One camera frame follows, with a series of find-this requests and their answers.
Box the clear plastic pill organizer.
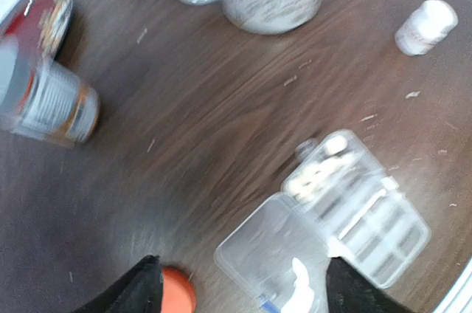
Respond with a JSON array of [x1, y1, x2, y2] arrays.
[[215, 129, 431, 312]]

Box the front aluminium rail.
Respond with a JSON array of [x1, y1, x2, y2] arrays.
[[434, 271, 472, 313]]

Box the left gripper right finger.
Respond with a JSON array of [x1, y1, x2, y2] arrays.
[[326, 258, 412, 313]]

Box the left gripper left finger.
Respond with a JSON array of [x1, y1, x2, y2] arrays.
[[74, 255, 163, 313]]

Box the white pills in organizer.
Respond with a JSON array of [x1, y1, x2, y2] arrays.
[[285, 135, 356, 203]]

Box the grey lid pill bottle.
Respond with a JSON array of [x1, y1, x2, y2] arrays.
[[1, 36, 100, 147]]

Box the small white bottle right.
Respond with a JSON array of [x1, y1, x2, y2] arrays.
[[395, 0, 458, 56]]

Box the red patterned plate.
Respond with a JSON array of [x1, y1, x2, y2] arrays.
[[1, 0, 73, 58]]

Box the orange bottle cap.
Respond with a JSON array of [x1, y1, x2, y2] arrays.
[[162, 266, 196, 313]]

